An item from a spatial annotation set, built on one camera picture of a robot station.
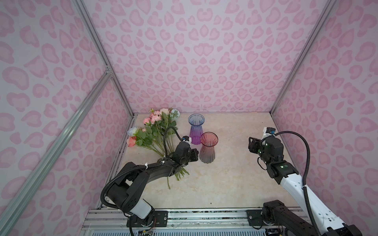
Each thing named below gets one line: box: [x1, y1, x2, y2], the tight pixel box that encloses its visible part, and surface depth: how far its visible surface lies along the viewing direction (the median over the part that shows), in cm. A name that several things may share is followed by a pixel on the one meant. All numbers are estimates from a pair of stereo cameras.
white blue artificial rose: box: [126, 126, 138, 137], surface depth 101 cm
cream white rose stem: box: [159, 107, 179, 154], surface depth 109 cm
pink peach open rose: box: [126, 136, 137, 148], surface depth 102 cm
